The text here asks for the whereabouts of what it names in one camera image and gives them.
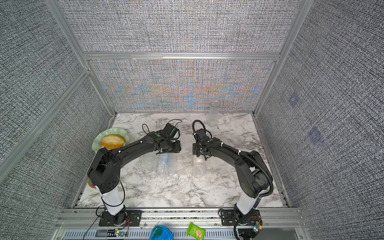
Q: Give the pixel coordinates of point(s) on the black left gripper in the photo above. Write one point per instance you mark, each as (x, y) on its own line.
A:
(178, 148)

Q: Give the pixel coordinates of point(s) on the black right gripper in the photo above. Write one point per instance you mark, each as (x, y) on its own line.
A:
(195, 149)

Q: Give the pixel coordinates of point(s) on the bubble blue item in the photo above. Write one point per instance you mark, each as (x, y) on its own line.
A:
(164, 164)

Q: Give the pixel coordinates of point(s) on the clear glass vase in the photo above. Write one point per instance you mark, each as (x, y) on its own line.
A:
(213, 115)

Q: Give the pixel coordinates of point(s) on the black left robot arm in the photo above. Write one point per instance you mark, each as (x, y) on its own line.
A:
(105, 173)

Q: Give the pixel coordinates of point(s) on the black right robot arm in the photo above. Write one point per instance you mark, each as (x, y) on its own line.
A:
(255, 179)

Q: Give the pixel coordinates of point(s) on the bread roll sandwich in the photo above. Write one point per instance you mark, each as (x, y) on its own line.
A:
(112, 142)

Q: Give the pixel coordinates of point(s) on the green scalloped glass plate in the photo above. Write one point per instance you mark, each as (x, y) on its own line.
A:
(96, 145)

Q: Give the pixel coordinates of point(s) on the green snack packet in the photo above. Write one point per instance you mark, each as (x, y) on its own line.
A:
(196, 232)

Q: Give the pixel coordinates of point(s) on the round food cup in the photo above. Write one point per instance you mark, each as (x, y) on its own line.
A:
(90, 184)

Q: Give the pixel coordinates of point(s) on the blue plastic container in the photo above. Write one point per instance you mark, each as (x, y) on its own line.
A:
(161, 233)

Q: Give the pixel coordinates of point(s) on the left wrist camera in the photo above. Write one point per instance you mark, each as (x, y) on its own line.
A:
(170, 132)

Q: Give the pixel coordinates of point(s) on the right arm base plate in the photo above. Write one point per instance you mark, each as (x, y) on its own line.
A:
(231, 217)

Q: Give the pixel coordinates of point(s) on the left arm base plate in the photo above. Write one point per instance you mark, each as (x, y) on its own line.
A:
(132, 217)

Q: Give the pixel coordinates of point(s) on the aluminium front rail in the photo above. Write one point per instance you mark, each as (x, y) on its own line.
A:
(83, 224)

